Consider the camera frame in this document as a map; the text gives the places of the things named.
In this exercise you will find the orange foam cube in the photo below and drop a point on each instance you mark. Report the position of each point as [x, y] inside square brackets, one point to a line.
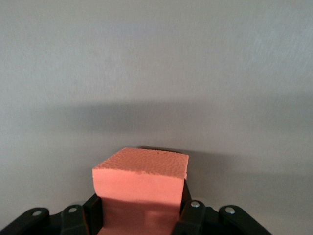
[139, 183]

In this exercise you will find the brown table cover sheet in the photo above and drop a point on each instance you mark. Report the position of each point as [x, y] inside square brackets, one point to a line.
[122, 61]

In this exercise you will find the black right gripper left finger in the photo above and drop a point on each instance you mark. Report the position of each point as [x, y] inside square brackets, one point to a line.
[73, 220]

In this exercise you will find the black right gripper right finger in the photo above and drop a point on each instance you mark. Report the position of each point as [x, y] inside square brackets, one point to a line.
[200, 220]

